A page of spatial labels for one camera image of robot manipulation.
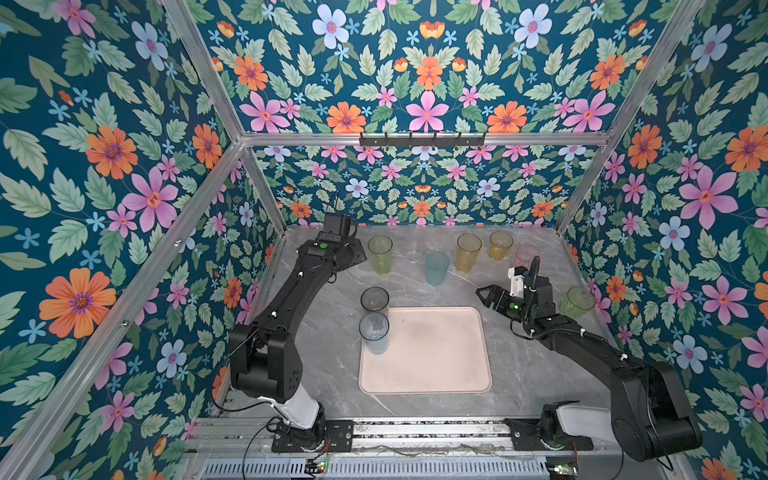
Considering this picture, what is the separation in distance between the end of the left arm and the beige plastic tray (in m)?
0.28

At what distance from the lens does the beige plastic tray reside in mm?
825

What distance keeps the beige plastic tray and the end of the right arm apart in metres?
0.15

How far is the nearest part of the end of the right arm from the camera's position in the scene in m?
0.69

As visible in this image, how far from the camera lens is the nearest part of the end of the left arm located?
61cm
